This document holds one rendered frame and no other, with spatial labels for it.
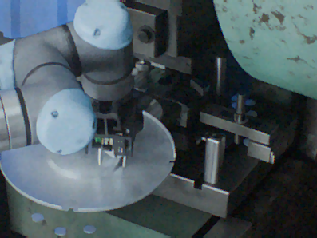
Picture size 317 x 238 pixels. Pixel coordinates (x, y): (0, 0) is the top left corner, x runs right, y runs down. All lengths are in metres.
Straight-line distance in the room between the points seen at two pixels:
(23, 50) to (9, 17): 2.28
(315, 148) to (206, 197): 0.36
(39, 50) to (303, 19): 0.37
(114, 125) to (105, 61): 0.16
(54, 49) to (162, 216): 0.51
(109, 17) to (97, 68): 0.08
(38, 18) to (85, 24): 2.23
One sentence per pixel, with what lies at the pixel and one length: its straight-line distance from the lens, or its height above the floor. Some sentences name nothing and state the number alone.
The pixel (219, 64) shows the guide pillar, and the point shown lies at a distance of 1.90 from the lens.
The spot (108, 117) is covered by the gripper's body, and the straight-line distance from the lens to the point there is 1.50.
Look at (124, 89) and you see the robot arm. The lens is 1.48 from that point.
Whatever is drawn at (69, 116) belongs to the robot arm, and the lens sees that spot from 1.26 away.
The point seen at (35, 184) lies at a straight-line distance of 1.66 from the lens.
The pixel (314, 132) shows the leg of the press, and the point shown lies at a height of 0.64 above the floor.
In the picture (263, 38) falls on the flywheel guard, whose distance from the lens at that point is 1.32.
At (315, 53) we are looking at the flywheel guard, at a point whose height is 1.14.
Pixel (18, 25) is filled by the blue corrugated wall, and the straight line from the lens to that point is 3.68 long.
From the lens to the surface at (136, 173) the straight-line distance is 1.67.
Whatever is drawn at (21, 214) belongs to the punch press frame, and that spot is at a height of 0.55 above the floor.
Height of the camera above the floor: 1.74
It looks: 31 degrees down
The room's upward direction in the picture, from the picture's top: straight up
